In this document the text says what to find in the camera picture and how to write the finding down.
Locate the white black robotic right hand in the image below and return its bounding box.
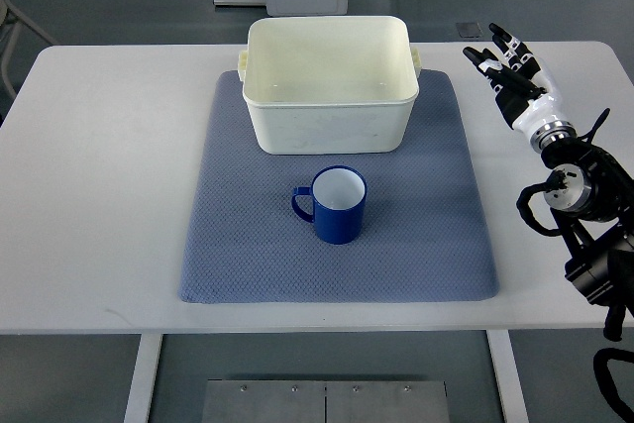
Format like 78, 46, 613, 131
463, 23, 577, 153

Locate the blue enamel cup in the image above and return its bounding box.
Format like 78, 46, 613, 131
291, 165, 368, 245

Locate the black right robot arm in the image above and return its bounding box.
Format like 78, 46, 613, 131
516, 120, 633, 343

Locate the cream plastic box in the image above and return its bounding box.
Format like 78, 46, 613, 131
238, 16, 422, 155

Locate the small grey floor hatch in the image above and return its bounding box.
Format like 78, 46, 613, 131
456, 22, 482, 39

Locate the blue quilted mat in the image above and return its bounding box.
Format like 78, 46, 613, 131
178, 70, 498, 304

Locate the right table leg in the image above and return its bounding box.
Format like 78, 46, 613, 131
486, 330, 529, 423

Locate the table leg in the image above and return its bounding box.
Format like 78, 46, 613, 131
486, 330, 529, 423
124, 333, 162, 423

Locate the metal floor plate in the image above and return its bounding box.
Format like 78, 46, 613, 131
201, 379, 450, 422

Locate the left table leg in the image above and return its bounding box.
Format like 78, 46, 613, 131
124, 333, 162, 423

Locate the white chair frame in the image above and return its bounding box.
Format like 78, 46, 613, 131
1, 0, 59, 100

